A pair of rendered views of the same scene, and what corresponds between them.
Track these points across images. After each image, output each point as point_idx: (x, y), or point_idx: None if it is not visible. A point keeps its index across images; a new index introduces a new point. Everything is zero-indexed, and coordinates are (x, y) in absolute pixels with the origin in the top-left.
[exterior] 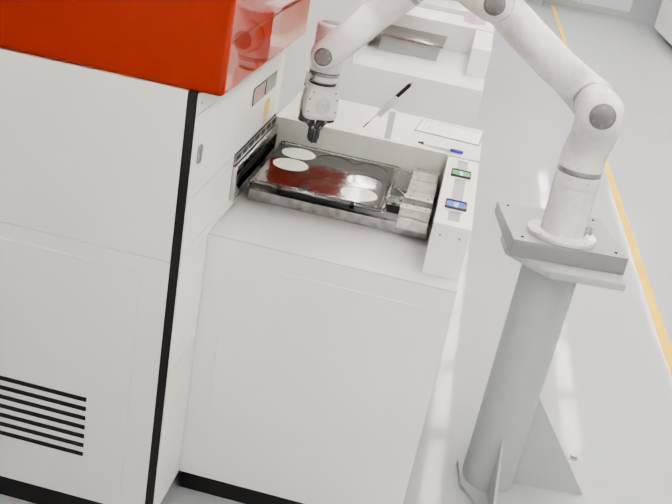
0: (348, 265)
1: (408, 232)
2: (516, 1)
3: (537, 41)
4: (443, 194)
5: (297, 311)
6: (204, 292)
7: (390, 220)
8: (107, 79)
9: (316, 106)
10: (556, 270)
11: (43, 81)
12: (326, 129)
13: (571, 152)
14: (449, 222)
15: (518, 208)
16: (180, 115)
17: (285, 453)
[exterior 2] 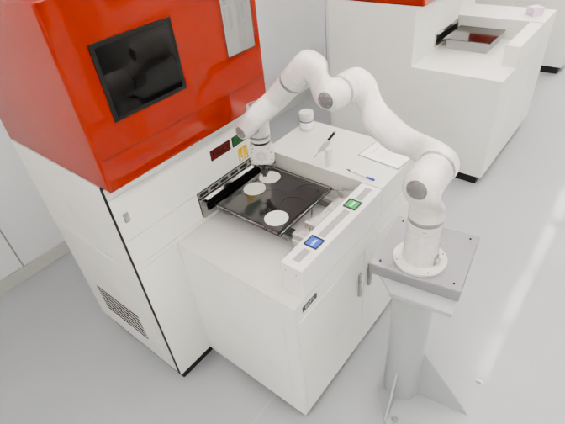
0: (238, 278)
1: None
2: (364, 87)
3: (371, 123)
4: (316, 229)
5: (224, 294)
6: (187, 272)
7: None
8: (73, 177)
9: (256, 156)
10: (398, 292)
11: (57, 173)
12: (291, 159)
13: (409, 207)
14: (291, 262)
15: None
16: (102, 200)
17: (245, 358)
